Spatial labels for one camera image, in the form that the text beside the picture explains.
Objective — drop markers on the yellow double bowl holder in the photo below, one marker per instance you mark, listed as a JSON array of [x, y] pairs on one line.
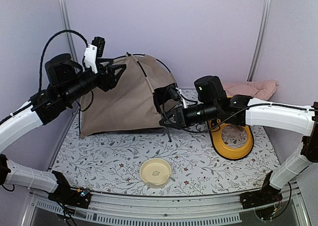
[[232, 142]]

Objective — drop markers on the aluminium frame post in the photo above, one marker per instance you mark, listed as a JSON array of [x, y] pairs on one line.
[[260, 38], [66, 25]]

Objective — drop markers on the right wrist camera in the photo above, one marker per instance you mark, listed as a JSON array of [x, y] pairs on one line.
[[177, 95]]

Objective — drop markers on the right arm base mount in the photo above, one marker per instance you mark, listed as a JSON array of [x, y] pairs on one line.
[[265, 204]]

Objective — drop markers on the pink checkered cushion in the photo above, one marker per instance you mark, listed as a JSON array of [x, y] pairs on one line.
[[258, 89]]

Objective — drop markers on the floral table mat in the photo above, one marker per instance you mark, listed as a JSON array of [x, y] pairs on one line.
[[111, 162]]

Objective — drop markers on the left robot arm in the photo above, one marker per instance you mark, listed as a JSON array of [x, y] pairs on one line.
[[68, 81]]

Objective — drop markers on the cream paw print bowl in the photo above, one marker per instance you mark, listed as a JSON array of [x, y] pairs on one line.
[[155, 172]]

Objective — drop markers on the front aluminium rail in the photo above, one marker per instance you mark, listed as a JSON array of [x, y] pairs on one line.
[[208, 210]]

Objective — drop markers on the right aluminium frame post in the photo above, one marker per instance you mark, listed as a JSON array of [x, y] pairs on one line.
[[260, 38]]

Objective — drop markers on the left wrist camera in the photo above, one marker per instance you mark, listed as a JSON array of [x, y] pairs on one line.
[[92, 52]]

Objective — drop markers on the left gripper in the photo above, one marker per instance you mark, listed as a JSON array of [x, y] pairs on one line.
[[106, 84]]

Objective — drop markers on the black tent pole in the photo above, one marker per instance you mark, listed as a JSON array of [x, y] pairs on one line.
[[157, 74], [158, 108]]

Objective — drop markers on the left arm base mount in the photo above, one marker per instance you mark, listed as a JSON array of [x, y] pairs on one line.
[[71, 197]]

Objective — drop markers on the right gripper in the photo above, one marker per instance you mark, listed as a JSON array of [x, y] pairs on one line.
[[181, 119]]

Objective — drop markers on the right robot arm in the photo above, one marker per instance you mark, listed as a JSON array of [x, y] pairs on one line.
[[245, 110]]

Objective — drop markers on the beige pet tent fabric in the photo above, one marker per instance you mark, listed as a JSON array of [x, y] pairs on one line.
[[128, 106]]

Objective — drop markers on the left aluminium frame post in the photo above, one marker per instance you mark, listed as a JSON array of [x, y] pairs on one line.
[[66, 25]]

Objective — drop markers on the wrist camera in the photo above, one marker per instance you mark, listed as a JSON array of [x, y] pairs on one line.
[[177, 95], [92, 52]]

